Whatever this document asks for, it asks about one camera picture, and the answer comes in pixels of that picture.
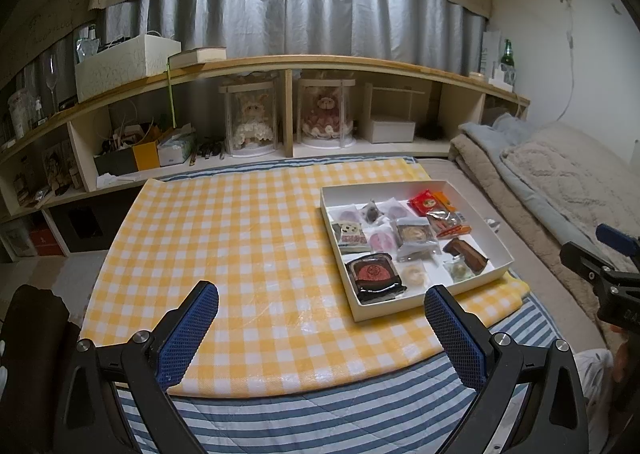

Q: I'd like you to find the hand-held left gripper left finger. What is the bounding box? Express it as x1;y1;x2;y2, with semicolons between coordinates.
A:
52;280;221;454

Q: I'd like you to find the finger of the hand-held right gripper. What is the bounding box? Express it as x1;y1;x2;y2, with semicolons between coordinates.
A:
595;223;640;257
559;240;617;287

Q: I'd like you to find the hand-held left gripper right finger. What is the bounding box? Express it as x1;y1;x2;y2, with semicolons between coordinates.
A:
420;284;591;454

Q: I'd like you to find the green pastry packet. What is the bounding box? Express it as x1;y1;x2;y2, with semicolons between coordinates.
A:
444;258;476;284

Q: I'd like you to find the round cookie packet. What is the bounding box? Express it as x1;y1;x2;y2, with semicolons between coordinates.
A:
399;260;430;289

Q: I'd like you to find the brown snack packet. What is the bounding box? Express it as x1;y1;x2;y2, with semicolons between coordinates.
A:
442;237;490;276

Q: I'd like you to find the dark mooncake packet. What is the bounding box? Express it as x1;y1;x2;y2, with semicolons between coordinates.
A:
345;253;408;306

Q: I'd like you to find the swirl pastry packet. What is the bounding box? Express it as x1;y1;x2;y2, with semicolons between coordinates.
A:
395;217;441;257

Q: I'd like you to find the orange snack packet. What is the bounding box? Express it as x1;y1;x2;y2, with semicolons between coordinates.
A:
432;190;473;237

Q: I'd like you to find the pink pastry packet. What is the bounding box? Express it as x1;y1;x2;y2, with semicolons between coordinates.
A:
367;225;398;252

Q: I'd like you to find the red twisted dough packet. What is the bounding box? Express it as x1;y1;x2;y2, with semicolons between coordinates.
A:
407;188;460;235

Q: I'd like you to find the black and white snack packet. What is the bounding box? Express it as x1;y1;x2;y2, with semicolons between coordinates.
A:
331;220;372;255

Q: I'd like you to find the dark round pastry packet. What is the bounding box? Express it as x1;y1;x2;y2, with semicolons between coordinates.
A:
361;199;385;224

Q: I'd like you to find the white shallow cardboard box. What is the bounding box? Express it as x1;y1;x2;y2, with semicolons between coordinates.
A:
320;178;513;322

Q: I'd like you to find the person's right hand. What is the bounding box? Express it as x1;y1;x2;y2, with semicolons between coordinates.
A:
612;331;637;387

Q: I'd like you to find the beige mattress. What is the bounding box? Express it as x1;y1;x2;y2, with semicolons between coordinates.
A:
415;157;608;355

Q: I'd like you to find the cream textured blanket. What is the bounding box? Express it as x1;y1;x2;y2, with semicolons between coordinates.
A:
500;121;640;255

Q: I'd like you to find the white patterned clothing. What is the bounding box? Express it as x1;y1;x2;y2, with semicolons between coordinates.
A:
572;348;617;424

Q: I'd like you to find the yellow checkered tablecloth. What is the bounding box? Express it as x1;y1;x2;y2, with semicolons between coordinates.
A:
80;159;531;397

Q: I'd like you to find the beige fleece blanket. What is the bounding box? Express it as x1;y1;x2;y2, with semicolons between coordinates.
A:
447;134;601;280

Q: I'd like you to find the grey blanket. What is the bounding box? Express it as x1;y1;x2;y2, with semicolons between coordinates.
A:
459;112;632;260

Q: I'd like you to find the red box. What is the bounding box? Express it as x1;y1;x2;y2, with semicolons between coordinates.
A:
30;225;67;256

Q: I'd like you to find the tissue box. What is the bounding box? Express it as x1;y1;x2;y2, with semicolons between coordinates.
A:
157;131;197;167

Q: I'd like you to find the yellow and dark box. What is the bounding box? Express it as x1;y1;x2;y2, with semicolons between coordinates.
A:
94;141;161;176

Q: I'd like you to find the green glass bottle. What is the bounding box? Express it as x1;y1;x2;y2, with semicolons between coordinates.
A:
500;39;516;85

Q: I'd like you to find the white storage box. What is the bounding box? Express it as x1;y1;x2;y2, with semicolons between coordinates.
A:
369;119;417;144

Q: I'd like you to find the white dress doll case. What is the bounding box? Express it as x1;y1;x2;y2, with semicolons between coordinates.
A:
219;80;278;157

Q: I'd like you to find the tall white card box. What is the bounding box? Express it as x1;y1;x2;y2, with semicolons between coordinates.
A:
481;32;502;78

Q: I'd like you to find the yellow-green ribbon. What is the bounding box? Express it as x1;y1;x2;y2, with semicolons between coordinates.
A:
166;62;177;128

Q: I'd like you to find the red dress doll case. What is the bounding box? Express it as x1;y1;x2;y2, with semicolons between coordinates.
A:
297;79;357;150

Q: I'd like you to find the white textured box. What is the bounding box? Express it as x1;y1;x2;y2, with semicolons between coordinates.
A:
75;34;182;102

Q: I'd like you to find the glass jar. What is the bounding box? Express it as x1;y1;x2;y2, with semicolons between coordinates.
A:
6;89;32;141

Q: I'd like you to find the thick book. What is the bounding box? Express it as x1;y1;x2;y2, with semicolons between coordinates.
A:
167;47;227;69

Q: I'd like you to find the wine glass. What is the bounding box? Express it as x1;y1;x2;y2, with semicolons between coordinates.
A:
41;52;62;116

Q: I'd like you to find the wooden shelf unit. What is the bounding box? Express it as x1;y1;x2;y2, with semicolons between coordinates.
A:
0;54;531;255

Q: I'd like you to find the grey curtain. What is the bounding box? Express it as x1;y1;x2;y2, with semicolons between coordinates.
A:
95;0;488;78

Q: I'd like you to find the white wall cable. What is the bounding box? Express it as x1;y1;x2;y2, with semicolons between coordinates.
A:
559;0;582;121

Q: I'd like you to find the wooden frame stand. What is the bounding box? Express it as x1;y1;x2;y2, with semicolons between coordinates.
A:
364;83;427;127

